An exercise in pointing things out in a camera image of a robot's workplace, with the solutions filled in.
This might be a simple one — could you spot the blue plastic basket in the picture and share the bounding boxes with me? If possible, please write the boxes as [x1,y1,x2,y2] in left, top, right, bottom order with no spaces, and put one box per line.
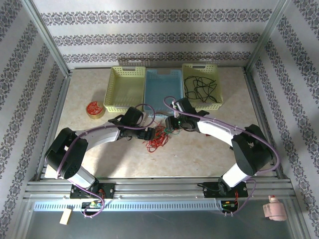
[143,69,185,117]

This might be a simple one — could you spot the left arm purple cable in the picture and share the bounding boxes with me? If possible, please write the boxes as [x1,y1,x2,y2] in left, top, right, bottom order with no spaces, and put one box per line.
[56,103,157,220]

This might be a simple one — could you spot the aluminium mounting rail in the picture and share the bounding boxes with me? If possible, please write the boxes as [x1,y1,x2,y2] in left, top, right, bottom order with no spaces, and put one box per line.
[23,177,297,200]

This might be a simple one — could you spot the aluminium side rail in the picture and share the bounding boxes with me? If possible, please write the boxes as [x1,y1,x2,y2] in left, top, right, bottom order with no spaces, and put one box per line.
[34,72,73,181]
[243,71,285,179]

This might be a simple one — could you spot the slotted grey cable duct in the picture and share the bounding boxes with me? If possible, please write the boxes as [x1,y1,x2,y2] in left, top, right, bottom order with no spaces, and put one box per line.
[33,200,224,212]

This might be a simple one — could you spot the round red gold tin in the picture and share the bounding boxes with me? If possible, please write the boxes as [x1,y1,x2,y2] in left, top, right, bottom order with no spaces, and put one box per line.
[85,101,106,120]

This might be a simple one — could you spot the yellow plastic basket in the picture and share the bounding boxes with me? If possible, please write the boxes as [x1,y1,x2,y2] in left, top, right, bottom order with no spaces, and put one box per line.
[181,63,224,111]
[103,66,147,114]

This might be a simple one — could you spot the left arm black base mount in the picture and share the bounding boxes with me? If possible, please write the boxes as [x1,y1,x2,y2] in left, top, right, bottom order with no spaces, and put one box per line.
[69,183,117,199]

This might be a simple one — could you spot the thin green cable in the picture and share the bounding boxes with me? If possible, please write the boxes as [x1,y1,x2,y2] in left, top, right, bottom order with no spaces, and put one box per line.
[155,125,175,136]
[154,125,180,137]

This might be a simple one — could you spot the small circuit board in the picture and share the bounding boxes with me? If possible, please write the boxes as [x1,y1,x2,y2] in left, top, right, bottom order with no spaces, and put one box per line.
[81,201,103,210]
[221,200,239,209]

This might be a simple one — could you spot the pink plastic bottle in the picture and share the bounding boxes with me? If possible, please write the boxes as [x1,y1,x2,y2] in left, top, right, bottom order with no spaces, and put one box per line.
[263,195,287,222]

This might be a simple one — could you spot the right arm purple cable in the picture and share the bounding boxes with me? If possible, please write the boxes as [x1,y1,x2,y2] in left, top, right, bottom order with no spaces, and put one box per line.
[163,96,280,217]

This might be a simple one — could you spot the thin red cable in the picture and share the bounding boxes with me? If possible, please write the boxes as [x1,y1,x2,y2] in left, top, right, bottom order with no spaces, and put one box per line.
[147,134,167,153]
[146,114,170,154]

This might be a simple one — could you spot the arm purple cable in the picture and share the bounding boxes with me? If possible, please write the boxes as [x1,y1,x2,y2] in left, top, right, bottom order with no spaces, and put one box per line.
[56,103,157,220]
[163,96,280,217]

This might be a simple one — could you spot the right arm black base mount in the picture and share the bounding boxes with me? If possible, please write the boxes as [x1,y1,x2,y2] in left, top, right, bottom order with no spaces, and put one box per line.
[196,181,249,199]

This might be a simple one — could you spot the grey metal plate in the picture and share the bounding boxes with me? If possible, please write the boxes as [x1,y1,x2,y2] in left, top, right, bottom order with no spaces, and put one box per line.
[14,199,304,239]

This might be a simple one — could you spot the aluminium frame post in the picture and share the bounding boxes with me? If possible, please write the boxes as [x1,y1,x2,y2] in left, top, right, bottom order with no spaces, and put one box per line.
[245,0,292,73]
[21,0,72,78]

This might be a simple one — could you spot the small tan wooden block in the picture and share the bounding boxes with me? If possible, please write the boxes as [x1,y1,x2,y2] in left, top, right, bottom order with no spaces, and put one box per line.
[59,208,72,226]

